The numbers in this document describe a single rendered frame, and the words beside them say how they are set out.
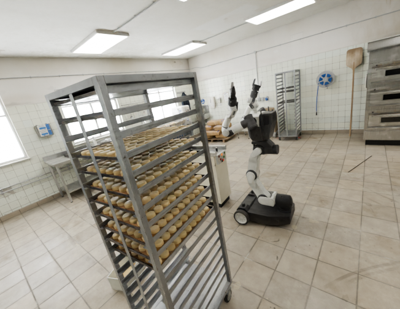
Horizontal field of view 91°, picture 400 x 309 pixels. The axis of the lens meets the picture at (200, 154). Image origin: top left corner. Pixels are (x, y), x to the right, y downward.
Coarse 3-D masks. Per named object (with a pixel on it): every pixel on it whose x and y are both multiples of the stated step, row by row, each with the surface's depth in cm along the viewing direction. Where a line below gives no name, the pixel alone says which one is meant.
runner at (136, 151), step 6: (192, 126) 121; (198, 126) 127; (174, 132) 108; (180, 132) 112; (186, 132) 116; (162, 138) 100; (168, 138) 104; (144, 144) 91; (150, 144) 94; (156, 144) 97; (132, 150) 86; (138, 150) 88; (144, 150) 91; (132, 156) 86
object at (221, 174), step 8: (200, 160) 284; (216, 168) 275; (224, 168) 294; (216, 176) 278; (224, 176) 295; (200, 184) 301; (208, 184) 292; (216, 184) 283; (224, 184) 296; (208, 192) 298; (224, 192) 296; (224, 200) 298
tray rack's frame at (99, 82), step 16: (96, 80) 70; (112, 80) 74; (128, 80) 80; (144, 80) 87; (160, 80) 128; (48, 96) 94; (64, 96) 90; (112, 112) 74; (64, 128) 101; (112, 128) 75; (64, 144) 103; (128, 160) 81; (80, 176) 108; (128, 176) 81; (96, 208) 116; (112, 208) 100; (96, 224) 118; (144, 224) 88; (144, 240) 92; (112, 256) 125; (128, 256) 110; (160, 272) 97; (208, 272) 178; (160, 288) 101; (176, 288) 169; (224, 288) 161; (128, 304) 138; (160, 304) 158; (176, 304) 156
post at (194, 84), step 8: (192, 80) 118; (192, 88) 120; (200, 104) 123; (200, 112) 123; (200, 120) 125; (200, 128) 127; (208, 144) 131; (208, 152) 132; (208, 160) 133; (208, 168) 135; (208, 176) 138; (216, 192) 142; (216, 200) 142; (216, 208) 144; (216, 216) 147; (224, 240) 154; (224, 248) 155; (224, 256) 158
